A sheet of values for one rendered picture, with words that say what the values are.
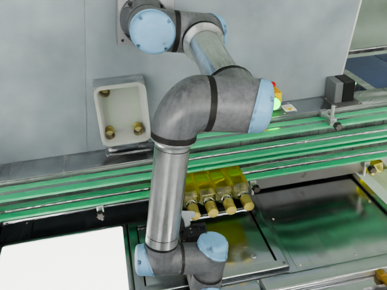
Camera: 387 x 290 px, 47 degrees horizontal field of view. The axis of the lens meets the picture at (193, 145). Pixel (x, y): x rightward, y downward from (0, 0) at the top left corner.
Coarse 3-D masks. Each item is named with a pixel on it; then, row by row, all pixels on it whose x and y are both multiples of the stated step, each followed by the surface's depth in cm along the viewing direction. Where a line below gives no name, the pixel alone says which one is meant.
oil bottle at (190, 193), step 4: (188, 176) 153; (188, 180) 151; (192, 180) 151; (188, 184) 149; (192, 184) 149; (188, 188) 147; (192, 188) 147; (184, 192) 145; (188, 192) 145; (192, 192) 145; (196, 192) 145; (184, 196) 144; (188, 196) 144; (192, 196) 144; (196, 196) 144; (184, 200) 144; (188, 200) 143; (196, 200) 145; (184, 204) 144; (196, 204) 145
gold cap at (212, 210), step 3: (210, 201) 142; (213, 201) 142; (207, 204) 141; (210, 204) 140; (213, 204) 141; (207, 207) 140; (210, 207) 139; (213, 207) 139; (216, 207) 140; (207, 210) 140; (210, 210) 138; (213, 210) 139; (216, 210) 139; (210, 213) 139; (213, 213) 139; (216, 213) 139; (210, 216) 140; (213, 216) 140
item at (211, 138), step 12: (384, 108) 166; (300, 120) 161; (312, 120) 161; (324, 120) 161; (336, 120) 160; (348, 120) 159; (360, 120) 159; (372, 120) 159; (216, 132) 157; (228, 132) 156; (264, 132) 155; (276, 132) 154; (288, 132) 154; (204, 144) 150; (216, 144) 151
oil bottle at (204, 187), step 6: (192, 174) 154; (198, 174) 154; (204, 174) 154; (198, 180) 151; (204, 180) 150; (210, 180) 151; (198, 186) 147; (204, 186) 147; (210, 186) 147; (198, 192) 146; (204, 192) 145; (210, 192) 145; (198, 198) 147; (204, 198) 144; (204, 204) 146
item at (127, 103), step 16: (96, 96) 147; (112, 96) 156; (128, 96) 157; (144, 96) 150; (112, 112) 158; (128, 112) 160; (144, 112) 156; (128, 128) 163; (144, 128) 162; (112, 144) 157
